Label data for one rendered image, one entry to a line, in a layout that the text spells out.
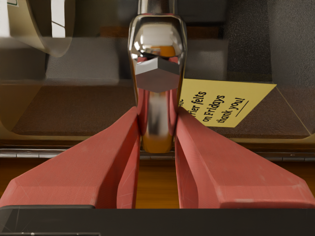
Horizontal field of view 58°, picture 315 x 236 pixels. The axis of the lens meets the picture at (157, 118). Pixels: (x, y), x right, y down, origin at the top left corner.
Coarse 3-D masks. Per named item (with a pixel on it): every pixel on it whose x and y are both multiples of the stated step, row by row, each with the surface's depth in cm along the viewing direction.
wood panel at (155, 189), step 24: (0, 168) 39; (24, 168) 39; (144, 168) 40; (168, 168) 40; (288, 168) 40; (312, 168) 40; (0, 192) 36; (144, 192) 36; (168, 192) 36; (312, 192) 37
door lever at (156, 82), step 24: (144, 0) 8; (168, 0) 8; (144, 24) 7; (168, 24) 7; (144, 48) 7; (168, 48) 7; (144, 72) 7; (168, 72) 7; (144, 96) 9; (168, 96) 9; (144, 120) 11; (168, 120) 11; (144, 144) 14; (168, 144) 14
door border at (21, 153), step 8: (0, 152) 33; (8, 152) 33; (16, 152) 33; (24, 152) 33; (32, 152) 33; (40, 152) 32; (48, 152) 32; (56, 152) 32; (144, 152) 32; (168, 152) 32; (256, 152) 32; (264, 152) 32; (272, 152) 32; (288, 160) 34; (296, 160) 34
